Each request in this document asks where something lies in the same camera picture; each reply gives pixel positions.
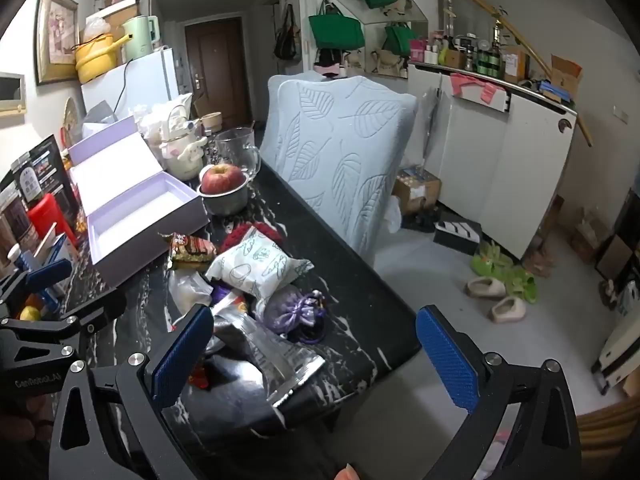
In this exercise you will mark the framed picture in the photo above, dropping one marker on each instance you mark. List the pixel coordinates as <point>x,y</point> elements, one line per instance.
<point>55,35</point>

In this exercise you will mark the lavender gift box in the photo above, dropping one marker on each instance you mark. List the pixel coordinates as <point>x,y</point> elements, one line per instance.
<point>130,200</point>

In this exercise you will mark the cream cartoon water bottle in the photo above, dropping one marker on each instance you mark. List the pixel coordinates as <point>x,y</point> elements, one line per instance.
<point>182,152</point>

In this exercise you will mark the open cardboard box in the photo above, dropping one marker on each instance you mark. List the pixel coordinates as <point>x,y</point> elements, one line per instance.
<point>565,77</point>

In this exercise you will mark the wall intercom panel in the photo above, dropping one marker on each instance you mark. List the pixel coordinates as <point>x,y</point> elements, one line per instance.
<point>10,92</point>

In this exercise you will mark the green slipper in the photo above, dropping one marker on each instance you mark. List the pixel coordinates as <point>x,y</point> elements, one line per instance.
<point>492,260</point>
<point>522,282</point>

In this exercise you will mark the red candy packet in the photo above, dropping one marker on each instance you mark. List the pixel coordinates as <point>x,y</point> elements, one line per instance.
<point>201,379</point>

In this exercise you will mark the grey leaf-pattern chair cover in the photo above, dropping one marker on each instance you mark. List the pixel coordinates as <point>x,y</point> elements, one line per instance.
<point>272,110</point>
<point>340,160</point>

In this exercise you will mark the beige slipper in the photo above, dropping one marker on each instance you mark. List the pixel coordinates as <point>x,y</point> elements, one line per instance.
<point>507,310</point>
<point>485,287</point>

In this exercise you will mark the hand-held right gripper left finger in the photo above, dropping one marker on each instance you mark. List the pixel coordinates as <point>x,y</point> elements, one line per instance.
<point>182,355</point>

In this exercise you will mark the silver foil packet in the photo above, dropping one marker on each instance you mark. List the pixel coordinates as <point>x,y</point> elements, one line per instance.
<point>270,355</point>

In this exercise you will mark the red fuzzy sock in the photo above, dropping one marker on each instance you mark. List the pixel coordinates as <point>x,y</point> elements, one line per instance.
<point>237,232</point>

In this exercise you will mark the white fridge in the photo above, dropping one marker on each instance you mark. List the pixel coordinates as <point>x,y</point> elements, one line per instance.
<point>140,85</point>

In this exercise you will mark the woven straw fan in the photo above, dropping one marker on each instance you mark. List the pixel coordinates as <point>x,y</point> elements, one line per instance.
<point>70,115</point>

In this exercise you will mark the person's left hand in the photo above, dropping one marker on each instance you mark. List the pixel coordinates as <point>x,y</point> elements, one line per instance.
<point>20,417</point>

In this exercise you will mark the clear plastic bag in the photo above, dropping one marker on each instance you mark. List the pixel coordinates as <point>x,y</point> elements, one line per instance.
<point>187,290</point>

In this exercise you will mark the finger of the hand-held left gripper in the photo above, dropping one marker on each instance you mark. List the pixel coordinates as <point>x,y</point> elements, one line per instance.
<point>95,315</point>
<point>47,272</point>

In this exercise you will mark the golden stair handrail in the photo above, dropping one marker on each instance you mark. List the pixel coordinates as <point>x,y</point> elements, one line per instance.
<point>505,20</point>

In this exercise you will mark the white green-print soft packet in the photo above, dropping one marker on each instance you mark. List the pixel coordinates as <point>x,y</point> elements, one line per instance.
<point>255,265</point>

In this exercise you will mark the brown door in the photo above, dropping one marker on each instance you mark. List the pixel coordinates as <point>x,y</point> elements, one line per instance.
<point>215,60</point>

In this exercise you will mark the black coffee bag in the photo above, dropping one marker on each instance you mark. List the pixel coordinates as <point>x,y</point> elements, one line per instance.
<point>42,165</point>

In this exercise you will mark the green snack packet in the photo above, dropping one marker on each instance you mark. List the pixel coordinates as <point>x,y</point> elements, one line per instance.
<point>192,250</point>

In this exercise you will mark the large cardboard box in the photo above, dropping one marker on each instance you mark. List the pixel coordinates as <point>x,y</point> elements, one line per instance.
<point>120,15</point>

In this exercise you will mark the person's right hand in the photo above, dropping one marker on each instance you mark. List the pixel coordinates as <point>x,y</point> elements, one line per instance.
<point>346,474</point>

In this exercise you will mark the plastic bag of food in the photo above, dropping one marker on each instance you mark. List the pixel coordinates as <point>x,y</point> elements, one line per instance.
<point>155,115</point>

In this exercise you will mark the white cabinet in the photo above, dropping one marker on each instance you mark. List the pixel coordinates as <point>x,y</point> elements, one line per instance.
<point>500,150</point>

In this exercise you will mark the glass mug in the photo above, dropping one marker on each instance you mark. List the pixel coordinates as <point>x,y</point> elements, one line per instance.
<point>235,147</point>

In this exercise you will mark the row of small bottles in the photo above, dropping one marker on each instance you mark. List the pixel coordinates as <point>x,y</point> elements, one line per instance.
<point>465,52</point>

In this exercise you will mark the pink cloth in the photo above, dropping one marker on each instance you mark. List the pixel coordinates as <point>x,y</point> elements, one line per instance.
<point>475,87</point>

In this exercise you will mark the metal bowl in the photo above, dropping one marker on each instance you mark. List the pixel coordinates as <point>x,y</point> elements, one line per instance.
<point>225,202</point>

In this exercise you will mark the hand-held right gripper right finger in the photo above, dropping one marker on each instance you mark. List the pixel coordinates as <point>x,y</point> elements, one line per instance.
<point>447,360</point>

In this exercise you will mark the pale green electric kettle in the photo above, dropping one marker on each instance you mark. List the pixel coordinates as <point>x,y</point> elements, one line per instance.
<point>140,37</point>

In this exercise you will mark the black white shoe box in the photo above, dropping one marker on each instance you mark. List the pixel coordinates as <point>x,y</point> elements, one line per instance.
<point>457,235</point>

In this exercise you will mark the red apple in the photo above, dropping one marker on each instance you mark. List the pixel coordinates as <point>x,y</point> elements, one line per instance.
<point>222,177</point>

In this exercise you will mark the red container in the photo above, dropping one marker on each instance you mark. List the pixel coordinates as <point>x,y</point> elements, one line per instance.
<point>47,212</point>

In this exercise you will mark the grey plastic pouch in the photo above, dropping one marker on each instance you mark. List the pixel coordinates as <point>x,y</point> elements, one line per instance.
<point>97,115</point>

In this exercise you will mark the yellow pot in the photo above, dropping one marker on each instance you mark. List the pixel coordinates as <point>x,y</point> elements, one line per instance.
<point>95,60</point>

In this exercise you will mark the black hanging handbag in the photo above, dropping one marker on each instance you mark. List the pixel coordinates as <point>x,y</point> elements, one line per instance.
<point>286,35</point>

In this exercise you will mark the blue white small box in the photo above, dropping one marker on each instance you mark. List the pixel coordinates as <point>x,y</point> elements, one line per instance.
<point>55,255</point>

